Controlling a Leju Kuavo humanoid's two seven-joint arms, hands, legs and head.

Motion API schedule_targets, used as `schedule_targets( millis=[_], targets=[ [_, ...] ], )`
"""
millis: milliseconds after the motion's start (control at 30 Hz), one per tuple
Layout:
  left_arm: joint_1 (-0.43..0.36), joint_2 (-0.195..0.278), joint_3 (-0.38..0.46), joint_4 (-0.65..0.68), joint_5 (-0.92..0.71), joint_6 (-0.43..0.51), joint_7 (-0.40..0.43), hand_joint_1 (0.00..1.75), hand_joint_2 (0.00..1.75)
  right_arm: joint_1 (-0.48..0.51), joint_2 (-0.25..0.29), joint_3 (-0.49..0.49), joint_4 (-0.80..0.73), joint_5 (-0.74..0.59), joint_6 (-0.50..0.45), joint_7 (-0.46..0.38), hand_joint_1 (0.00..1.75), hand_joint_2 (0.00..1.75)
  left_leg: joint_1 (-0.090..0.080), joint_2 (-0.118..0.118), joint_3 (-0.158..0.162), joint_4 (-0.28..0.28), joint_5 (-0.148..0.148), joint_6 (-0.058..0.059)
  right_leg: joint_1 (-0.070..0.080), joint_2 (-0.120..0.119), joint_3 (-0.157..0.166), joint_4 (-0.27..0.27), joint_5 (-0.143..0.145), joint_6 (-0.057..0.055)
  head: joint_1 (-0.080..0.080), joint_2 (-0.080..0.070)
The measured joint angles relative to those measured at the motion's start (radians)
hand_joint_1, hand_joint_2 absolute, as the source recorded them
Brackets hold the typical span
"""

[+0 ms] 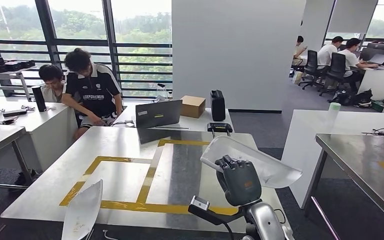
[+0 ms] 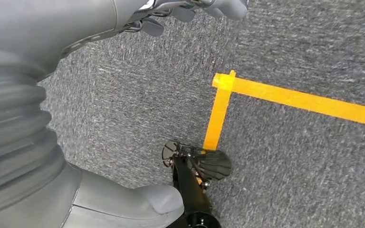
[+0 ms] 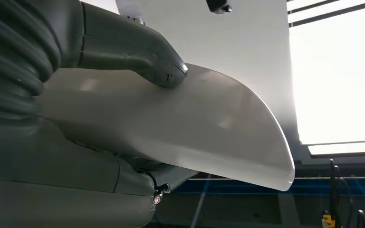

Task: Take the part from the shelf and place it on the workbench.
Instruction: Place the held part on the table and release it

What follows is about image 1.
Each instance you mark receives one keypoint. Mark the grey laptop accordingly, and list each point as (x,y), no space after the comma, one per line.
(159,114)

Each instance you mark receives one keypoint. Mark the black window railing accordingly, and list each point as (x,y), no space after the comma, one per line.
(142,45)

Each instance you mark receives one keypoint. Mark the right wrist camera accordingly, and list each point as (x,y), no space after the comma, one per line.
(198,202)

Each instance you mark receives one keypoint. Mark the white desk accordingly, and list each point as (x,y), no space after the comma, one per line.
(377,82)
(311,126)
(39,126)
(195,124)

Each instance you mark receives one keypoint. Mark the black backpack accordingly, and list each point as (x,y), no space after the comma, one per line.
(342,98)
(362,98)

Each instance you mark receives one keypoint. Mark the black cylinder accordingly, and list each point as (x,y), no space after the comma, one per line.
(39,99)

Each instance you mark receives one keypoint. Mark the white plastic shell part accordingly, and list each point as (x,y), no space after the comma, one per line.
(81,212)
(268,165)

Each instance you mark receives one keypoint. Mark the black glasses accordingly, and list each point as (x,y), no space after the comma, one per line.
(28,108)

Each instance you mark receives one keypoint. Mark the person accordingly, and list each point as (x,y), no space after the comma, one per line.
(298,49)
(94,96)
(51,86)
(328,54)
(351,59)

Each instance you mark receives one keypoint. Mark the black headset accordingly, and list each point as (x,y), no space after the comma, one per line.
(382,133)

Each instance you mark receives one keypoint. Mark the black controller on stand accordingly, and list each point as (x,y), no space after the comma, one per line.
(219,127)

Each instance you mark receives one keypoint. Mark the black office chair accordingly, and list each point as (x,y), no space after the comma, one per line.
(311,61)
(336,66)

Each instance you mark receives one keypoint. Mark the clear plastic bottle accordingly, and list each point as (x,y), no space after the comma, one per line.
(162,91)

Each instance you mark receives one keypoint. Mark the cardboard box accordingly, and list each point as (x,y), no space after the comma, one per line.
(192,106)

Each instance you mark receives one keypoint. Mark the green plastic crate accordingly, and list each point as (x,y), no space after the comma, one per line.
(379,106)

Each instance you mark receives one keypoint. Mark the white bag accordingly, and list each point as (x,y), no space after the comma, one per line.
(297,77)

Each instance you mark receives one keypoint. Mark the black computer monitor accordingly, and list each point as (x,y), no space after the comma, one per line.
(380,58)

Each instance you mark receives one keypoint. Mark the steel workbench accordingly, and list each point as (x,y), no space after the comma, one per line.
(79,149)
(361,159)

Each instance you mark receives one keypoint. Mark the bottle with green cap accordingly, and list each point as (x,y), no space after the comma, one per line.
(333,116)

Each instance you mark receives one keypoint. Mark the black remote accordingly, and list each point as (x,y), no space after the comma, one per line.
(14,113)

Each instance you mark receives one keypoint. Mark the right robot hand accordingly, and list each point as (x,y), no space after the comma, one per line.
(241,185)

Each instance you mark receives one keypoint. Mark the steel side table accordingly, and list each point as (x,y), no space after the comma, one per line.
(10,75)

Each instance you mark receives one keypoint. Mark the black canister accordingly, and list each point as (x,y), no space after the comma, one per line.
(218,106)

